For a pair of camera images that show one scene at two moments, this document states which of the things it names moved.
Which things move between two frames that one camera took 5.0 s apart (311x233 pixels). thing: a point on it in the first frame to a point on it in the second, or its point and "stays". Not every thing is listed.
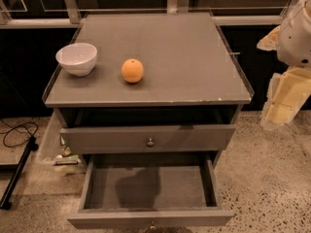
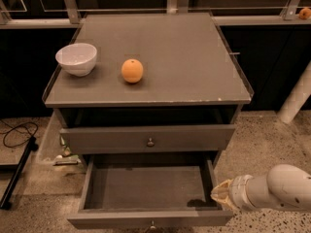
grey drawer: (151, 191) stays
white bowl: (78, 58) stays
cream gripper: (295, 40) to (239, 188)
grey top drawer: (146, 139) stays
